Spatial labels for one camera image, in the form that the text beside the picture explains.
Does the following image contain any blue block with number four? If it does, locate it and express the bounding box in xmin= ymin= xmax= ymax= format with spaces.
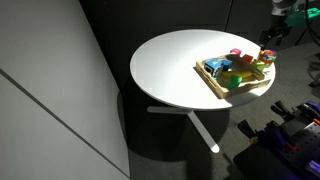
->
xmin=204 ymin=58 xmax=224 ymax=79

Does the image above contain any lime green block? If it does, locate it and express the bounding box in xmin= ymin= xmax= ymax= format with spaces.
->
xmin=251 ymin=59 xmax=272 ymax=73

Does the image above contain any small blue block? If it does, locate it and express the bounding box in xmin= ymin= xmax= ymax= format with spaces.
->
xmin=220 ymin=59 xmax=234 ymax=72

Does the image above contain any orange block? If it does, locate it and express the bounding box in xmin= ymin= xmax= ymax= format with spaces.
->
xmin=241 ymin=53 xmax=255 ymax=64

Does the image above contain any white table base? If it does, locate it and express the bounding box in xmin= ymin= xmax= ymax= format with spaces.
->
xmin=146 ymin=105 xmax=221 ymax=154

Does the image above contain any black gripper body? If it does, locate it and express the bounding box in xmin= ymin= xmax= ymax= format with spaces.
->
xmin=261 ymin=23 xmax=292 ymax=40

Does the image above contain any teal green camera mount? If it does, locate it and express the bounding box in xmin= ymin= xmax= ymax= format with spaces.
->
xmin=284 ymin=7 xmax=320 ymax=28

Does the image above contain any magenta block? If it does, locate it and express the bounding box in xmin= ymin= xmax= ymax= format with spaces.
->
xmin=229 ymin=47 xmax=242 ymax=56

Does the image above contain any purple clamp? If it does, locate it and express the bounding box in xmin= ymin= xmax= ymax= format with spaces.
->
xmin=301 ymin=100 xmax=320 ymax=118

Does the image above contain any black equipment with cables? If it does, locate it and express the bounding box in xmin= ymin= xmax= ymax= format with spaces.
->
xmin=232 ymin=119 xmax=320 ymax=180

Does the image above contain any dark green block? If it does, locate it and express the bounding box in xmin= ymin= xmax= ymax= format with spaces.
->
xmin=227 ymin=74 xmax=244 ymax=90

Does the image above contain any yellow toy banana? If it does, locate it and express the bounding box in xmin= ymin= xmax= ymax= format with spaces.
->
xmin=220 ymin=69 xmax=254 ymax=80

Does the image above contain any black clamp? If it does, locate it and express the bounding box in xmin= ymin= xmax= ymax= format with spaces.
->
xmin=237 ymin=119 xmax=268 ymax=143
xmin=269 ymin=99 xmax=296 ymax=122

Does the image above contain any shallow wooden box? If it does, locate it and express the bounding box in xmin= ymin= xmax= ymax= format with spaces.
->
xmin=194 ymin=53 xmax=272 ymax=100

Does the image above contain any black cable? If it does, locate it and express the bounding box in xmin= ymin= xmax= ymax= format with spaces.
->
xmin=304 ymin=0 xmax=320 ymax=48

